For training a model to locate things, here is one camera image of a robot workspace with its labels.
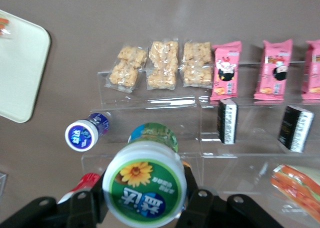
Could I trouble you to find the pink cartoon snack pack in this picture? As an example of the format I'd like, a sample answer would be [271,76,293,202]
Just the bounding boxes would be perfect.
[300,39,320,100]
[209,41,243,101]
[253,39,294,101]

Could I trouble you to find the clear acrylic tiered shelf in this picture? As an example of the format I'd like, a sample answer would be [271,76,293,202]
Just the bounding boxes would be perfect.
[81,67,203,188]
[197,60,320,197]

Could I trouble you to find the blue gum bottle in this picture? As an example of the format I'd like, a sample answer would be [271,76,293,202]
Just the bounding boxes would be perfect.
[64,112,111,152]

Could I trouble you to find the green gum bottle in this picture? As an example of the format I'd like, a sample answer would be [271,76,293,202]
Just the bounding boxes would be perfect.
[101,122,188,226]

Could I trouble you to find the cream plastic tray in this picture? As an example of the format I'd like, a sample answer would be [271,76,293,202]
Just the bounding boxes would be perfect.
[0,9,52,123]

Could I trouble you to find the large wrapped sandwich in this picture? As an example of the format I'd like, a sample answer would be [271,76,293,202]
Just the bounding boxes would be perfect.
[269,164,320,220]

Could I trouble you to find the black snack pack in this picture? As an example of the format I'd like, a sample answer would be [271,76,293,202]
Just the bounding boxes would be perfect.
[216,99,239,145]
[277,105,315,153]

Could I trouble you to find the small clear acrylic stand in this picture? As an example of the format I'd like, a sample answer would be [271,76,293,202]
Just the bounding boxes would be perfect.
[0,171,8,196]

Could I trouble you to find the clear-wrapped rice crisp pack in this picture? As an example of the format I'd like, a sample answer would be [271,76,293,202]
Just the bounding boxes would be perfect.
[180,41,214,89]
[104,45,148,93]
[146,40,180,91]

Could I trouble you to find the small wrapped sandwich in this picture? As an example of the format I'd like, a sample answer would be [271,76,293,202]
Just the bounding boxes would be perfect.
[0,17,12,37]

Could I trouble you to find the red gum bottle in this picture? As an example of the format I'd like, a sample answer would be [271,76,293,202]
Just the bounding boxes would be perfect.
[56,172,101,205]

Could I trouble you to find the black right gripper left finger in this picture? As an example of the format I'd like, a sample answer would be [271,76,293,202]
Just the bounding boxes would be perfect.
[0,171,109,228]

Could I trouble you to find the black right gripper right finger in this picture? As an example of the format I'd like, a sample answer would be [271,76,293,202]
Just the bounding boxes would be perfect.
[176,165,283,228]

